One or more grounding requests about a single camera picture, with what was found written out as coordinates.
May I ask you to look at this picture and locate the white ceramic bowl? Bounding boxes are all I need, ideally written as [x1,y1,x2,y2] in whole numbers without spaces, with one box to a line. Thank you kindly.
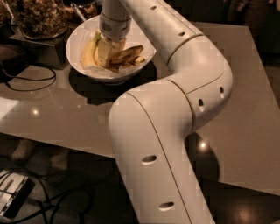
[66,16,156,85]

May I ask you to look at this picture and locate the glass jar of granola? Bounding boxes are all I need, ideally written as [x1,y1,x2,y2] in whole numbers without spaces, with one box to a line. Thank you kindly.
[7,0,68,40]

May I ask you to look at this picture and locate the dark square jar stand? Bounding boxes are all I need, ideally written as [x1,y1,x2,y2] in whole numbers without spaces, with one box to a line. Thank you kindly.
[9,26,70,69]

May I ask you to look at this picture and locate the small glass jar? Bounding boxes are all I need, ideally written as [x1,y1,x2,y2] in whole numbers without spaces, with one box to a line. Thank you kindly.
[71,0,98,20]

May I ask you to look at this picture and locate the top right yellow banana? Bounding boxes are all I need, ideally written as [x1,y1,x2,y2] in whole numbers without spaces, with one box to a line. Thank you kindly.
[109,45,144,65]

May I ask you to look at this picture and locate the silver electronics box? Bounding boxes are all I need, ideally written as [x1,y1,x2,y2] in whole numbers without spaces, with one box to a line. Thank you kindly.
[0,170,35,219]

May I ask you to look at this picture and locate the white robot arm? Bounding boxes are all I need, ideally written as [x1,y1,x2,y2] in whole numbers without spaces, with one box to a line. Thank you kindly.
[100,0,233,224]

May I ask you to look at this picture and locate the small lower right banana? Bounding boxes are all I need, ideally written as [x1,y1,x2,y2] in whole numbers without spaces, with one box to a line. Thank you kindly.
[119,55,146,71]

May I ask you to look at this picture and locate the black cable on table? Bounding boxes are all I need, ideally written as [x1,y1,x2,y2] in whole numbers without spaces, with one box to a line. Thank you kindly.
[0,64,57,93]

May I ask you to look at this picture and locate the yellow banana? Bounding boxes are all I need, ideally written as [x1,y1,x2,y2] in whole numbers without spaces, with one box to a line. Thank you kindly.
[94,43,121,74]
[109,45,144,65]
[80,29,101,69]

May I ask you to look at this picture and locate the middle yellow banana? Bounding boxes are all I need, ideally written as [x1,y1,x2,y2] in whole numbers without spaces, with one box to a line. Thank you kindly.
[94,43,121,74]

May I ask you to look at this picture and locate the left yellow banana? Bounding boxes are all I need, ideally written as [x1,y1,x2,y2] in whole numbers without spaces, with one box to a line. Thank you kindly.
[80,29,101,69]

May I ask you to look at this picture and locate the metal spoon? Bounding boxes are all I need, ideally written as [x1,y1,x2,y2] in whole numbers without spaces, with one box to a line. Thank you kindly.
[70,3,86,22]

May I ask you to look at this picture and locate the black floor cables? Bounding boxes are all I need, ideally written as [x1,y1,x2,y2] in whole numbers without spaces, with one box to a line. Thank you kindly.
[0,167,97,224]

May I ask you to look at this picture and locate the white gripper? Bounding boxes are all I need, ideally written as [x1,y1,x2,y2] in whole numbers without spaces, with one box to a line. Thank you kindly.
[98,13,131,67]

